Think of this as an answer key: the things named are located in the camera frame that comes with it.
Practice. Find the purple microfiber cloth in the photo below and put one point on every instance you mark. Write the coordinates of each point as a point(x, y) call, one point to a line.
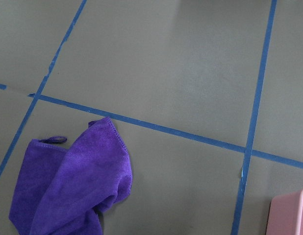
point(61, 191)

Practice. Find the pink plastic tray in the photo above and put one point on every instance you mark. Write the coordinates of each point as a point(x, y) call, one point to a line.
point(286, 214)

